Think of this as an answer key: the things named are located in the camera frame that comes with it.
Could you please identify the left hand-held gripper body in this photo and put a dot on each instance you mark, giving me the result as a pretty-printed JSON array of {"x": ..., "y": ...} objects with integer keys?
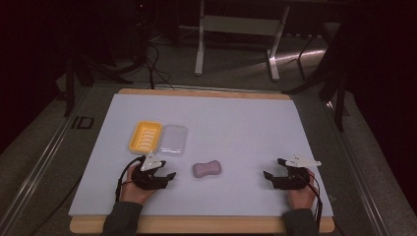
[{"x": 148, "y": 178}]

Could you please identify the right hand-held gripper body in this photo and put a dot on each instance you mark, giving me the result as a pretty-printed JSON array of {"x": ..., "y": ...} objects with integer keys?
[{"x": 293, "y": 178}]

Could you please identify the clear plastic soap dish lid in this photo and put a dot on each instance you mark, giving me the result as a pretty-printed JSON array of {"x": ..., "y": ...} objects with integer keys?
[{"x": 172, "y": 140}]

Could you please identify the yellow soap dish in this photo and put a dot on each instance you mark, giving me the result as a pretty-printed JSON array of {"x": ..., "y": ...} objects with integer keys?
[{"x": 145, "y": 137}]

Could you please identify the purple soap bar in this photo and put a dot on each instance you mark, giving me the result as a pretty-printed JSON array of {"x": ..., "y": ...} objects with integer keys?
[{"x": 206, "y": 169}]

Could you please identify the person's right hand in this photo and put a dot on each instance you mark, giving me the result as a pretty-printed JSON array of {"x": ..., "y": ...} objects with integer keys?
[{"x": 303, "y": 196}]

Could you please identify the person's left hand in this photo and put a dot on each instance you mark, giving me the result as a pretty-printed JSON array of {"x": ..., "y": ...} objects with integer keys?
[{"x": 132, "y": 193}]

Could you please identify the white table mat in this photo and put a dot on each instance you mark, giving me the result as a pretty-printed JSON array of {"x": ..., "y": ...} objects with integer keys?
[{"x": 229, "y": 131}]

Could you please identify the black metal stand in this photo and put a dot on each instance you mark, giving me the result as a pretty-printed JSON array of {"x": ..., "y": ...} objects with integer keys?
[{"x": 331, "y": 82}]

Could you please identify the metal floor rail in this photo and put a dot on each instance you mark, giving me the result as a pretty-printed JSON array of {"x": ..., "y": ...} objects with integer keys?
[
  {"x": 36, "y": 170},
  {"x": 357, "y": 177}
]

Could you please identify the white metal desk frame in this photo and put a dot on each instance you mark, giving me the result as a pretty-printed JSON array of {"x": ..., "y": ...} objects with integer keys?
[{"x": 241, "y": 25}]

